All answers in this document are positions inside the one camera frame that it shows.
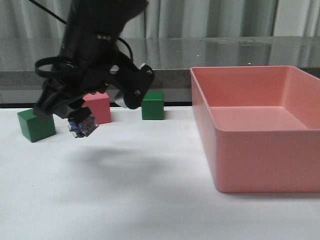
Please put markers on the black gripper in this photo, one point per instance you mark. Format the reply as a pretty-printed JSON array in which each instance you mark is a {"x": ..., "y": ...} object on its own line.
[{"x": 82, "y": 66}]

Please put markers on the yellow push button switch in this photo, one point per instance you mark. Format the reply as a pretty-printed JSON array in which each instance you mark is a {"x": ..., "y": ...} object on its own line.
[{"x": 84, "y": 128}]

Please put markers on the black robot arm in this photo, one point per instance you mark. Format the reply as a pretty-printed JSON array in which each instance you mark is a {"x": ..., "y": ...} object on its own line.
[{"x": 85, "y": 12}]

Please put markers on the pink cube block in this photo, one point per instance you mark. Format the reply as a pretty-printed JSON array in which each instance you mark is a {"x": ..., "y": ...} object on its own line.
[{"x": 99, "y": 104}]

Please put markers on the green cube block left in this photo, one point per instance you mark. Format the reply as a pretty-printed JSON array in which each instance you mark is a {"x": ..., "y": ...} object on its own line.
[{"x": 35, "y": 128}]

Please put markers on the green cube block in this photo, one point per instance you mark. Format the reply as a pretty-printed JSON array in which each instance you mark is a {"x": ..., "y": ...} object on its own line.
[
  {"x": 152, "y": 106},
  {"x": 35, "y": 128}
]

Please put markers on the green cube block right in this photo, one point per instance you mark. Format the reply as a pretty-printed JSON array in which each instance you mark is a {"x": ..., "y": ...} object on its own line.
[{"x": 152, "y": 106}]

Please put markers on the grey curtain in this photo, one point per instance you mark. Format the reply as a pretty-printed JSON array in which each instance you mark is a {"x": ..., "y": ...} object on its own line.
[{"x": 175, "y": 19}]

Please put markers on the grey stone ledge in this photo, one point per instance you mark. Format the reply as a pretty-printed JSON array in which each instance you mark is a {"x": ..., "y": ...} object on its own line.
[{"x": 170, "y": 58}]

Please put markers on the pink plastic bin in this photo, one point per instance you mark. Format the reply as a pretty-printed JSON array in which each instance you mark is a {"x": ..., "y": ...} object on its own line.
[{"x": 259, "y": 127}]

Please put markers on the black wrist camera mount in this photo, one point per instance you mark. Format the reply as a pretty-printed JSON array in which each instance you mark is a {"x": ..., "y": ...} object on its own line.
[{"x": 132, "y": 83}]

